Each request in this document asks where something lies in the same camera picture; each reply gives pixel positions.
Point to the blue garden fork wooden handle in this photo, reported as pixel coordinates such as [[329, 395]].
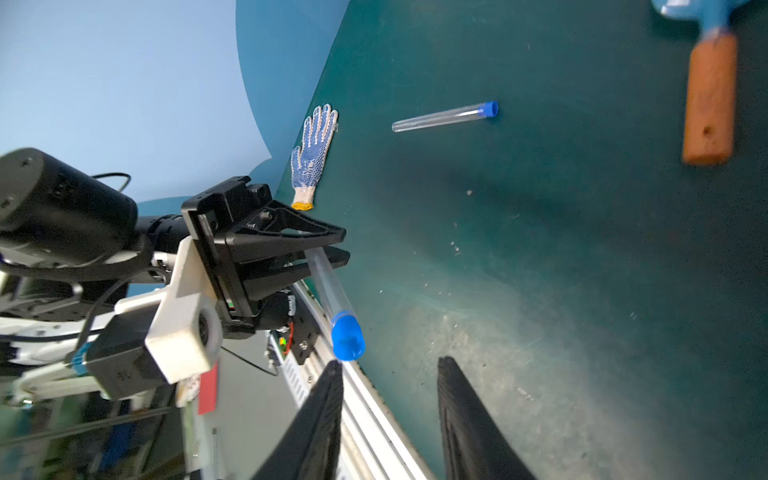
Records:
[[712, 79]]

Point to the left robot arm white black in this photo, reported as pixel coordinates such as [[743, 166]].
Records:
[[72, 247]]

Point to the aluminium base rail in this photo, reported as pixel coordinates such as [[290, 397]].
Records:
[[373, 445]]

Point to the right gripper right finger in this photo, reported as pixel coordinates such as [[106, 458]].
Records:
[[473, 445]]

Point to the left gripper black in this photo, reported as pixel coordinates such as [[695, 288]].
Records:
[[252, 250]]

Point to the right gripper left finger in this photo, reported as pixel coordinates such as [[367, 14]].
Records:
[[310, 447]]

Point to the blue stopper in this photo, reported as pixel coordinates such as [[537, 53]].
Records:
[[347, 337], [489, 109]]

